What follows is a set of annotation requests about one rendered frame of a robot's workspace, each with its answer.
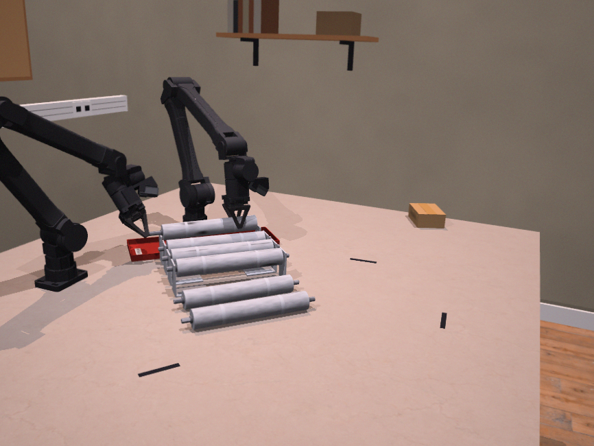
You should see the red scrap tray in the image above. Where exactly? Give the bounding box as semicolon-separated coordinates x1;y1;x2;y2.
127;226;280;261

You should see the brown cardboard box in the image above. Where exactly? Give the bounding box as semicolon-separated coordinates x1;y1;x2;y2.
408;203;446;228

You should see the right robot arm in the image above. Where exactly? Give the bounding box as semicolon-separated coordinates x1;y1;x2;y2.
0;96;158;292

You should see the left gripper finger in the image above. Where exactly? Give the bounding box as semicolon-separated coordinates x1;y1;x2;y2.
228;204;250;229
222;204;242;218

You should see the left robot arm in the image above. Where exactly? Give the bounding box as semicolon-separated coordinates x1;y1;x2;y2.
161;77;269;222

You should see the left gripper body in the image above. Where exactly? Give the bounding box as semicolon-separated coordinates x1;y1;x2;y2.
222;179;250;207

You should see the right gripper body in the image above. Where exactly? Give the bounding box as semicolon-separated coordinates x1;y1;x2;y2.
111;187;145;224

